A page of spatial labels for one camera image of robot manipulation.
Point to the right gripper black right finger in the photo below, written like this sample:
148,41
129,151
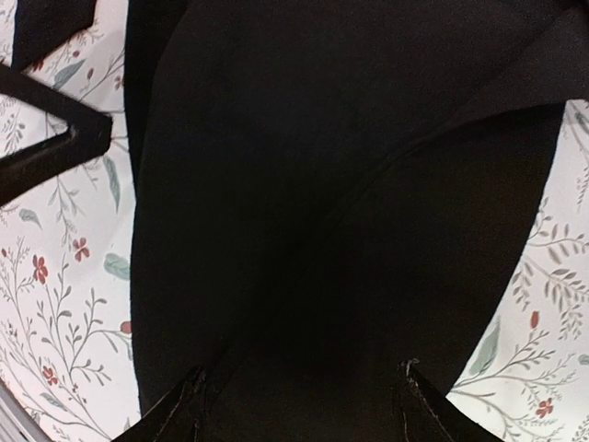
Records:
423,414

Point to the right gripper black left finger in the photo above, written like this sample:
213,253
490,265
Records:
177,416

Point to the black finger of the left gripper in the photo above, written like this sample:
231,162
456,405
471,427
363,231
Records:
87,136

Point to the black long sleeve shirt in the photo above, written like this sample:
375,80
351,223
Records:
324,190

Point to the floral white tablecloth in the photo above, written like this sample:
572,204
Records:
66,355

